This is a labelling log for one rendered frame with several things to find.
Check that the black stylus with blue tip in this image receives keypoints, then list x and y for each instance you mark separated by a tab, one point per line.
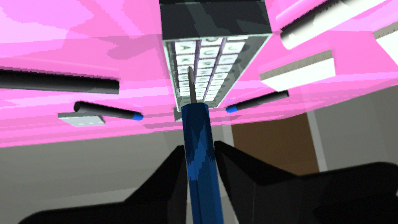
57	83
258	101
83	107

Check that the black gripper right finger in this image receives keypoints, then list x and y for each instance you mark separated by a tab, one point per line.
261	193

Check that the blue stylus with grey tip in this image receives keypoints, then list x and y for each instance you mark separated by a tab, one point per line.
200	157

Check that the grey keyboard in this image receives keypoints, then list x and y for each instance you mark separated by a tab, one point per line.
219	39

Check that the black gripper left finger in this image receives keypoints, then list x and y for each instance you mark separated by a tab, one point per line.
162	199

